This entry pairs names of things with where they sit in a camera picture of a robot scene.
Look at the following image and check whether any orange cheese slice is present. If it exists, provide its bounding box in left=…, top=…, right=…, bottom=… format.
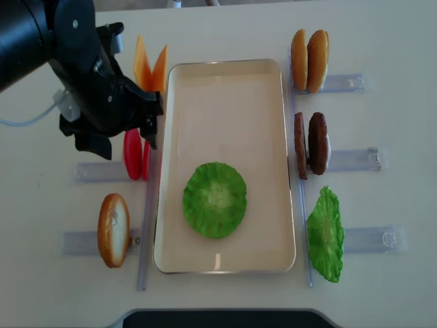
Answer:
left=152, top=45, right=168, bottom=94
left=133, top=35, right=152, bottom=91

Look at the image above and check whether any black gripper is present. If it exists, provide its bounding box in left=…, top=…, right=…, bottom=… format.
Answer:
left=51, top=23, right=163, bottom=160

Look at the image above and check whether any clear long rail left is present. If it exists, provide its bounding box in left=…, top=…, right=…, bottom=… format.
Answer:
left=137, top=150, right=162, bottom=292

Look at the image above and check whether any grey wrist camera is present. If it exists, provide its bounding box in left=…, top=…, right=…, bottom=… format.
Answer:
left=111, top=33, right=123, bottom=56

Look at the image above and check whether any clear lettuce holder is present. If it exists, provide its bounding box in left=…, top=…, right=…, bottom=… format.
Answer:
left=343, top=225, right=408, bottom=254

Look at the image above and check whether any clear patty holder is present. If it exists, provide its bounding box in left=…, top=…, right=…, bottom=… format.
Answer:
left=325, top=147, right=390, bottom=172

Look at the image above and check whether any orange cheese slice left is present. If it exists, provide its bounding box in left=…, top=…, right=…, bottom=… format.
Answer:
left=133, top=35, right=152, bottom=91

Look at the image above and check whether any orange cheese slice right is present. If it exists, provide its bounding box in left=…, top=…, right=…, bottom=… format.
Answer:
left=152, top=45, right=168, bottom=94

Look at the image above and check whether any clear bread holder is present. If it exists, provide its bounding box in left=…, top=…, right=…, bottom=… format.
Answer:
left=61, top=229, right=141, bottom=256

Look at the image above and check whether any orange bun slice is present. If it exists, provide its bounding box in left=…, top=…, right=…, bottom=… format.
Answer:
left=291, top=29, right=308, bottom=92
left=307, top=29, right=329, bottom=94

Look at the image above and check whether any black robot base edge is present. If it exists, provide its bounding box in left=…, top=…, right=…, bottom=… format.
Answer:
left=111, top=309, right=338, bottom=328

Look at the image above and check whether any thin brown meat patty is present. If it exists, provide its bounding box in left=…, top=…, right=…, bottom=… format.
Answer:
left=294, top=112, right=308, bottom=180

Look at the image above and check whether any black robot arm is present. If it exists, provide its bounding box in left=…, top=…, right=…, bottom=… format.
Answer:
left=1, top=1, right=163, bottom=160

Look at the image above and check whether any clear tomato holder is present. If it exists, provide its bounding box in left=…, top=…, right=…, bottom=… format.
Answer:
left=72, top=161, right=130, bottom=183

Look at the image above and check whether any green lettuce leaf on tray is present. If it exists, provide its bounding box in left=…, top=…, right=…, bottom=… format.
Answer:
left=182, top=162, right=247, bottom=239

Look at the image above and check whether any standing green lettuce leaf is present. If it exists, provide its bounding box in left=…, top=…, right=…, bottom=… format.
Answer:
left=307, top=186, right=345, bottom=283

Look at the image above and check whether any clear bun holder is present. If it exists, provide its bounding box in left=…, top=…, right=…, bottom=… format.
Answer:
left=292, top=71, right=371, bottom=94

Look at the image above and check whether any standing toasted bread slice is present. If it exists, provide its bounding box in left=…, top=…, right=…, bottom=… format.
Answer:
left=98, top=193, right=130, bottom=268

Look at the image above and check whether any orange bun slice outer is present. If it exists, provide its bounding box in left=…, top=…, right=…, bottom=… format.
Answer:
left=291, top=29, right=308, bottom=92

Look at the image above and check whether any cream rectangular tray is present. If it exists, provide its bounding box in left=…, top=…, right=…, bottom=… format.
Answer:
left=154, top=59, right=296, bottom=274

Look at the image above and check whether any dark brown meat patty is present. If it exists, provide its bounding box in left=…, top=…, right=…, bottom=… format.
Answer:
left=308, top=112, right=328, bottom=175

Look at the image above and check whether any orange bun slice inner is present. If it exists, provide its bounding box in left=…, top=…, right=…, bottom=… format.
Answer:
left=307, top=29, right=329, bottom=94

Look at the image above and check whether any red tomato slice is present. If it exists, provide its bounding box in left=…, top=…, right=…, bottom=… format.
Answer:
left=124, top=129, right=142, bottom=180
left=142, top=141, right=151, bottom=181

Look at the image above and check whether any light blue cable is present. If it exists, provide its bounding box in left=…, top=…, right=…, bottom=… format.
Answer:
left=0, top=89, right=74, bottom=127

